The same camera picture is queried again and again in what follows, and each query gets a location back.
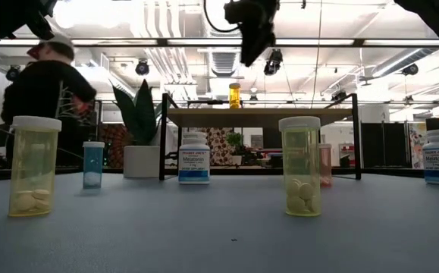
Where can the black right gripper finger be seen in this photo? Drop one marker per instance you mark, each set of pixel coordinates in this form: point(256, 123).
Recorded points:
point(249, 47)
point(266, 39)

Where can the orange pill bottle white cap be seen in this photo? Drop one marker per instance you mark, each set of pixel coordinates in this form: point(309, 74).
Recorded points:
point(234, 96)

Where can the yellow pill bottle white cap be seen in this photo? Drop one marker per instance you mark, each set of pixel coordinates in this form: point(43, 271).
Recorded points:
point(301, 167)
point(33, 170)

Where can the pink pill bottle white cap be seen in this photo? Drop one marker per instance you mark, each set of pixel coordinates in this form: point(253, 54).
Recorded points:
point(327, 163)

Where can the blue pill bottle white cap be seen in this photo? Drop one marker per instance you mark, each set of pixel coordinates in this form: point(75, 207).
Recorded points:
point(93, 163)

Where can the black ceiling spotlight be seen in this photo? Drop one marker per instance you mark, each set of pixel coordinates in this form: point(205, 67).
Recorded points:
point(142, 67)
point(13, 73)
point(273, 62)
point(410, 69)
point(338, 95)

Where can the small green potted plant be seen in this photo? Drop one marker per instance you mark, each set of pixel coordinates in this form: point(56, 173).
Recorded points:
point(235, 139)

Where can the black computer monitor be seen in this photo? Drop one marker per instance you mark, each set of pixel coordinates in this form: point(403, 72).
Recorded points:
point(270, 138)

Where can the red white patterned panel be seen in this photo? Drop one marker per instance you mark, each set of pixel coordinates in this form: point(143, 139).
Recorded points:
point(219, 148)

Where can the green snake plant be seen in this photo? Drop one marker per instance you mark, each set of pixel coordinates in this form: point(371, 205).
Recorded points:
point(143, 113)

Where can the long ceiling light bar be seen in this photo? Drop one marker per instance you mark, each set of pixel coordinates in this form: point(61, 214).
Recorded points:
point(109, 41)

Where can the white round plant pot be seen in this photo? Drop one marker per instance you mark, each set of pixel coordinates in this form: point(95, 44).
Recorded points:
point(141, 161)

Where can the black room divider panel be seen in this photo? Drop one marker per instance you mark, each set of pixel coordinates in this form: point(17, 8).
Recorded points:
point(384, 146)

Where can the dark orange patterned panel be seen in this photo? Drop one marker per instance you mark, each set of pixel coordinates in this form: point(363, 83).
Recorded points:
point(113, 151)

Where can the person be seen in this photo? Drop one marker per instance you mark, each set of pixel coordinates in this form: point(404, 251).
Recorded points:
point(41, 95)

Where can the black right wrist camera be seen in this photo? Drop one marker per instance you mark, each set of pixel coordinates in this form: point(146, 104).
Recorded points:
point(233, 12)

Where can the ribbed metal air duct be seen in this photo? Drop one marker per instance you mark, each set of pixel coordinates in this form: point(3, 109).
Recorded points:
point(223, 62)

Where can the wooden shelf black metal frame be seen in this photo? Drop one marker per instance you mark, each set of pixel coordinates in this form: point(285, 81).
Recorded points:
point(257, 117)

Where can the colourful wall poster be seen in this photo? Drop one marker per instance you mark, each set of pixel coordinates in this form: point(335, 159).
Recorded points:
point(416, 144)

